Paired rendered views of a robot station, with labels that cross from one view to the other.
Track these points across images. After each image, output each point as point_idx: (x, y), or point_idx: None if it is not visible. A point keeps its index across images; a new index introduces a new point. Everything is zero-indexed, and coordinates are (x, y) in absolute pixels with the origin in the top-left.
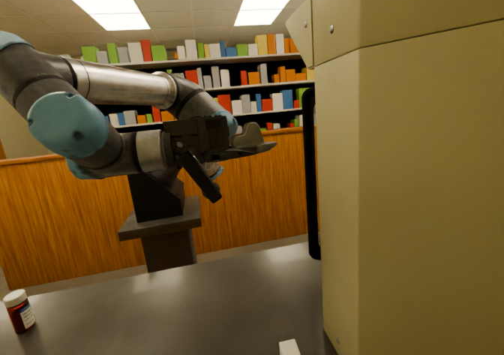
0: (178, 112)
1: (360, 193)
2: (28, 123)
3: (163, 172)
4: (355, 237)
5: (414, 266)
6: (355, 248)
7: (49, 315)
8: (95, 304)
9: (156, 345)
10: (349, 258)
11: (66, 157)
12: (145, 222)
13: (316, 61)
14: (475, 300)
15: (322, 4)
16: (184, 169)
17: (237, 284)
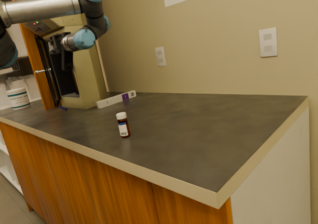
0: (4, 32)
1: (89, 53)
2: (108, 21)
3: None
4: (91, 64)
5: (95, 67)
6: (92, 67)
7: (114, 138)
8: (98, 134)
9: (108, 117)
10: (90, 71)
11: (94, 35)
12: None
13: (65, 24)
14: (98, 69)
15: None
16: (73, 52)
17: (68, 122)
